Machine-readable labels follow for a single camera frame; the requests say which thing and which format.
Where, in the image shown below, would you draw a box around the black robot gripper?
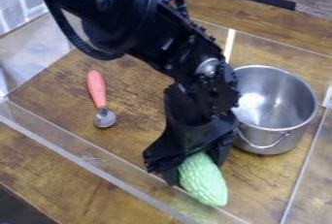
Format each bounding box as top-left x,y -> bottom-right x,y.
143,84 -> 237,186

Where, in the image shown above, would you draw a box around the green bitter gourd toy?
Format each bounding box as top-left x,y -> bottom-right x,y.
178,152 -> 229,207

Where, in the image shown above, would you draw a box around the silver metal pot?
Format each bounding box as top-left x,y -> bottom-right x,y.
232,65 -> 317,155

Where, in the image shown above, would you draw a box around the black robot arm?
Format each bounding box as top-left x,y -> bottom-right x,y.
44,0 -> 240,185

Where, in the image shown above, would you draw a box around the orange handled metal scoop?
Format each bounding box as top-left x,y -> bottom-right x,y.
87,71 -> 117,128

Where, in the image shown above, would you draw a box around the clear acrylic enclosure walls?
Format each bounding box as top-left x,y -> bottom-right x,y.
0,0 -> 332,224

